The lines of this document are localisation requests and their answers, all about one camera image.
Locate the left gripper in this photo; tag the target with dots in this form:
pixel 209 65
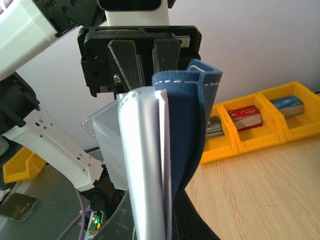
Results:
pixel 120 59

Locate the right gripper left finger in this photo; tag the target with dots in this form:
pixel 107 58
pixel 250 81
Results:
pixel 121 224

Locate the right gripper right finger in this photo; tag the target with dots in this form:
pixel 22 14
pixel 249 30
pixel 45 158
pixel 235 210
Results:
pixel 187 224

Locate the blue card holder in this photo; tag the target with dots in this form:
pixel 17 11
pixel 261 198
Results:
pixel 152 138

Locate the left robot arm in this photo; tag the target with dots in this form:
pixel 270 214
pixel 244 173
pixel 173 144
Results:
pixel 27 28

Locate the dark grey card stack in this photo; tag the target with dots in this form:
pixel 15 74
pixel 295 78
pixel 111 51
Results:
pixel 214 128

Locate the grey card on floor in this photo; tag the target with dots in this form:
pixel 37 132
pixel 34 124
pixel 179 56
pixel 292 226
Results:
pixel 18 206

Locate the red card stack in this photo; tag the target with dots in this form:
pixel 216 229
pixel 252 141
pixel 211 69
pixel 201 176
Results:
pixel 247 117

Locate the blue card stack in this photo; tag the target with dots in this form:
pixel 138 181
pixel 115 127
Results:
pixel 288 106

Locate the yellow bin outside table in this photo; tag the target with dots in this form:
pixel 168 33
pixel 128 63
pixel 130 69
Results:
pixel 24 165

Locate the orange three-compartment bin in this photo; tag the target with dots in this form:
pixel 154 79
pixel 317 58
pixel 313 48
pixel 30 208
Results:
pixel 275 128

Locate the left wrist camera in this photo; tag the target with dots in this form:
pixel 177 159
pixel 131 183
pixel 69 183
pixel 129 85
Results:
pixel 128 13

